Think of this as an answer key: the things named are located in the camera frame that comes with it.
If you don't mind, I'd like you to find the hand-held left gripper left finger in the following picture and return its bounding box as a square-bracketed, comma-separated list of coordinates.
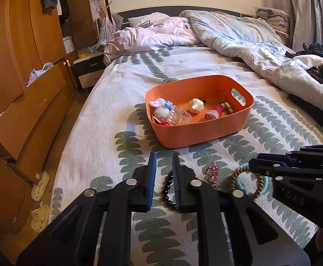
[16, 152, 158, 266]

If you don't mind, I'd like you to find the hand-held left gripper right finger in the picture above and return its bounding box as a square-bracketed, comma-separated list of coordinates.
[172, 153, 311, 266]

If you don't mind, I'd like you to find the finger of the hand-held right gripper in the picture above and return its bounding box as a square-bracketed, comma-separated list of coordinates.
[258, 143, 323, 164]
[249, 158, 323, 178]

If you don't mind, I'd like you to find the black bead bracelet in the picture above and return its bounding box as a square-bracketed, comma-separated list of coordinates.
[161, 170, 178, 208]

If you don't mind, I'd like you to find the teal ring bracelet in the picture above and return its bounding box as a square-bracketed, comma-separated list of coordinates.
[236, 163, 269, 197]

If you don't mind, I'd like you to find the wooden bead bracelet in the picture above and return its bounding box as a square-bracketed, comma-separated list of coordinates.
[229, 169, 264, 200]

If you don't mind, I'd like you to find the orange plastic basket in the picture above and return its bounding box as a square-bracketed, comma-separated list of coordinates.
[145, 75, 254, 149]

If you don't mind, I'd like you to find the green hair clip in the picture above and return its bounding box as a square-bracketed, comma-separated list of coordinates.
[219, 98, 235, 115]

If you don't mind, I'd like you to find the clear claw clip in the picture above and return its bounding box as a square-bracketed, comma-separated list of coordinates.
[167, 105, 193, 126]

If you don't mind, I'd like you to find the cream claw clip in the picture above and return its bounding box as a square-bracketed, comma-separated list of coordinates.
[188, 98, 205, 114]

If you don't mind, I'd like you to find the black clothing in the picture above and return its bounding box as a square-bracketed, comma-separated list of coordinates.
[286, 43, 323, 60]

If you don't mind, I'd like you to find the cream slipper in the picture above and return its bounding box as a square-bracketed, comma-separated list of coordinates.
[31, 204, 50, 233]
[31, 171, 50, 202]

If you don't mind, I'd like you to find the open wooden drawer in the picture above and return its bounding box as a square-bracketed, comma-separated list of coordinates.
[8, 91, 77, 185]
[0, 62, 68, 161]

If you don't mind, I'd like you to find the wooden nightstand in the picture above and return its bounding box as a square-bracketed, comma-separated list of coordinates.
[73, 50, 106, 90]

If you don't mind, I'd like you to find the light blue printed duvet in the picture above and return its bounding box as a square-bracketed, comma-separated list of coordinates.
[178, 10, 323, 119]

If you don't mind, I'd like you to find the printed pillow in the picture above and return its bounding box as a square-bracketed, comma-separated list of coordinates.
[255, 6, 289, 29]

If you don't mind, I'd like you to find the blue packet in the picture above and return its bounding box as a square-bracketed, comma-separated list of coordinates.
[77, 46, 98, 57]

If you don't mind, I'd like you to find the pink duvet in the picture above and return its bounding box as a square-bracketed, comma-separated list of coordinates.
[103, 12, 203, 67]

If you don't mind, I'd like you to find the grey curtain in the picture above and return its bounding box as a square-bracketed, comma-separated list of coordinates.
[268, 0, 323, 52]

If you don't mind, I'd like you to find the crumpled clear plastic bag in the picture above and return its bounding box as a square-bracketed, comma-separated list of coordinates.
[26, 62, 54, 86]

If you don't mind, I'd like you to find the hanging clear plastic bag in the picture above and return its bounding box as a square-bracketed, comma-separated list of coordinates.
[96, 11, 124, 47]

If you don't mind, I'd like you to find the white paper sheet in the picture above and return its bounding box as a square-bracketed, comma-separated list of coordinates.
[62, 35, 74, 54]

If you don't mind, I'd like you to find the white pillow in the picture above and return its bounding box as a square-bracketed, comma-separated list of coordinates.
[127, 12, 170, 28]

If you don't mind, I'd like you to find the dark headboard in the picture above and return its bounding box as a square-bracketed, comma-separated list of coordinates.
[115, 6, 256, 25]

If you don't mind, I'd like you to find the wooden wardrobe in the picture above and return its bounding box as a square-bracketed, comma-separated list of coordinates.
[0, 0, 101, 236]

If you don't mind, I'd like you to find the pink charm keychain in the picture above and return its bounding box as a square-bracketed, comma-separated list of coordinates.
[204, 161, 220, 186]

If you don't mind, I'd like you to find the brown bead string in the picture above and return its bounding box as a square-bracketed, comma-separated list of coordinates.
[305, 66, 323, 85]

